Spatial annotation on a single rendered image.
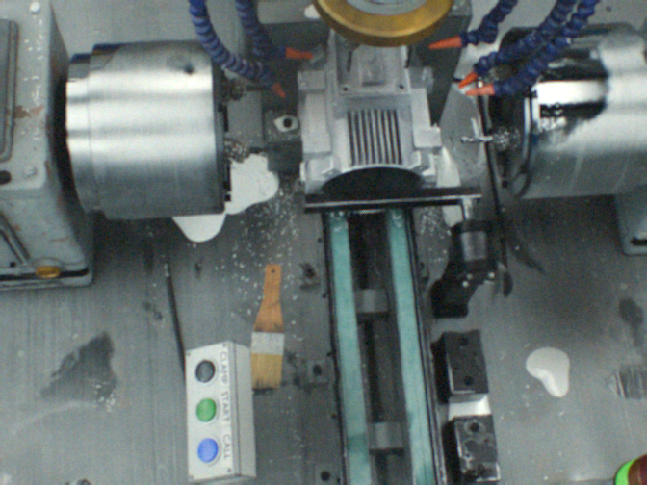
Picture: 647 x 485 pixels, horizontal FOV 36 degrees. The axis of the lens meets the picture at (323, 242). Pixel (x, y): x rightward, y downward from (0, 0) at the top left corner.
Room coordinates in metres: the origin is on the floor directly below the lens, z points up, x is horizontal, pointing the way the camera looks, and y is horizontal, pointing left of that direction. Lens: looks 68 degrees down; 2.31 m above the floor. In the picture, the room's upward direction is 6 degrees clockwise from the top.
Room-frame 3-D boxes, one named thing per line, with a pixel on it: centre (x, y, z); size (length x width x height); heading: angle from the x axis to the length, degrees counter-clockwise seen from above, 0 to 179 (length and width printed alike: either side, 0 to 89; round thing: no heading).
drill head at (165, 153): (0.65, 0.31, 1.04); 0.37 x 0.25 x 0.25; 100
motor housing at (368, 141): (0.71, -0.04, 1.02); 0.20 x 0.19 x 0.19; 10
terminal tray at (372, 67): (0.75, -0.04, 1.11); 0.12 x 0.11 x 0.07; 10
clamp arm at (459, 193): (0.60, -0.09, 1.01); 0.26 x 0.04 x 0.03; 100
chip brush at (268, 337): (0.46, 0.07, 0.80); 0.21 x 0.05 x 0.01; 3
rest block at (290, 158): (0.76, 0.08, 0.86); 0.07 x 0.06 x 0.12; 100
